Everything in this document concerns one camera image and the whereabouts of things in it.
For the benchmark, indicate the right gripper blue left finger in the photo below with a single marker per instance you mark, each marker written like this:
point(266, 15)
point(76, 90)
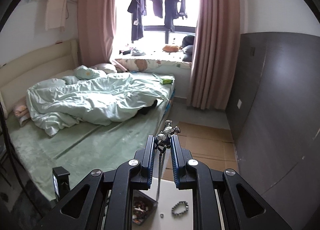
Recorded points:
point(146, 157)

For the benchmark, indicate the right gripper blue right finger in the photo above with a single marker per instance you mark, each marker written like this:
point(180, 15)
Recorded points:
point(179, 159)

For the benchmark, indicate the black jewelry box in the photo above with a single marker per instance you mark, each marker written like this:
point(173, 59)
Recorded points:
point(150, 202)

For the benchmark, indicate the pile of mixed jewelry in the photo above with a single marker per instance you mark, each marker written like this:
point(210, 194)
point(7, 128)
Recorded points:
point(139, 211)

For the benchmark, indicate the cardboard floor sheets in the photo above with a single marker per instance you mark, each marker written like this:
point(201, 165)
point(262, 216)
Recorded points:
point(212, 146)

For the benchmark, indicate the bed with green sheet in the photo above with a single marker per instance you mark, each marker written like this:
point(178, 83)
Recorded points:
point(80, 148)

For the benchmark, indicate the black garment on bed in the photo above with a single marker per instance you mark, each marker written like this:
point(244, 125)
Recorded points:
point(145, 110)

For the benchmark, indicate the light green duvet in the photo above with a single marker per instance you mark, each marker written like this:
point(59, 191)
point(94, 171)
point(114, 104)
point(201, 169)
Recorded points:
point(56, 104)

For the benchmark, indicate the pink pillow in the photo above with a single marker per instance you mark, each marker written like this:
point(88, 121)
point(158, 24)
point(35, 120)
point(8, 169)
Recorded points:
point(21, 111)

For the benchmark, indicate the green tissue box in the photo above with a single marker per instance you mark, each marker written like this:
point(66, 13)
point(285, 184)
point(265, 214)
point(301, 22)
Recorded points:
point(167, 79)

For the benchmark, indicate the green patterned pillow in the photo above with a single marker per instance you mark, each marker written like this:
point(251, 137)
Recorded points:
point(85, 73)

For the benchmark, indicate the right pink curtain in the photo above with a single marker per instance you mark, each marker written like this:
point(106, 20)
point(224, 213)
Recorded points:
point(215, 54)

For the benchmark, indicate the pink curtain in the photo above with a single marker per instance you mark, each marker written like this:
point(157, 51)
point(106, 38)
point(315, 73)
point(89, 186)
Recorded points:
point(96, 30)
point(215, 54)

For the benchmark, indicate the orange plush toy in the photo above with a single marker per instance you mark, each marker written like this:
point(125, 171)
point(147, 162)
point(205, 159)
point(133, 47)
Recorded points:
point(171, 48)

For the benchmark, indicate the beige padded headboard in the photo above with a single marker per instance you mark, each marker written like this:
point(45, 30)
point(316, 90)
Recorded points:
point(44, 63)

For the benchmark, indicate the dark cushions on sill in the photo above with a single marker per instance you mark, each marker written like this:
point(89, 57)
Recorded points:
point(187, 47)

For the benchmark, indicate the dark clothes hanging at window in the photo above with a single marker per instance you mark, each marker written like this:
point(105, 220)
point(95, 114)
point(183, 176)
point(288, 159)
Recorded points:
point(168, 10)

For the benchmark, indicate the left pink curtain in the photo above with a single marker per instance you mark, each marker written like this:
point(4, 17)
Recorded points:
point(96, 30)

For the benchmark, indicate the beige hanging towel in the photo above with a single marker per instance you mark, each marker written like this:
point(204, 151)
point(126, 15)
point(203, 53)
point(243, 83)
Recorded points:
point(55, 16)

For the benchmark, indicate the white wall socket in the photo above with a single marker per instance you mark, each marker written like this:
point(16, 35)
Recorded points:
point(239, 104)

